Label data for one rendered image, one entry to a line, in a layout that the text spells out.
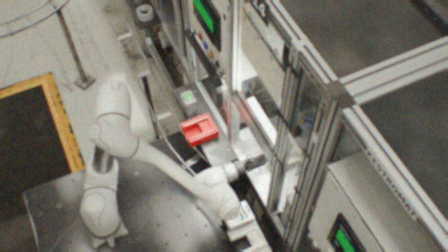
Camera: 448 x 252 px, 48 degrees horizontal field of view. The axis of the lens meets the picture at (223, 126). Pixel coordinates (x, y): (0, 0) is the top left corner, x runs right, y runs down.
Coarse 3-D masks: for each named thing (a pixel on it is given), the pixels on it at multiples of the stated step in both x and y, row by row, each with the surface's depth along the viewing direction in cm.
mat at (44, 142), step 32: (0, 96) 382; (32, 96) 381; (0, 128) 365; (32, 128) 365; (64, 128) 365; (0, 160) 351; (32, 160) 351; (64, 160) 350; (0, 192) 337; (0, 224) 324
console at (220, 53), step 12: (192, 0) 216; (204, 0) 195; (216, 0) 185; (192, 12) 223; (216, 12) 188; (228, 12) 178; (192, 24) 231; (216, 24) 192; (228, 24) 183; (204, 36) 219; (216, 36) 198; (228, 36) 188; (216, 48) 204; (228, 48) 194; (216, 60) 214; (228, 60) 200; (228, 72) 206; (228, 84) 213
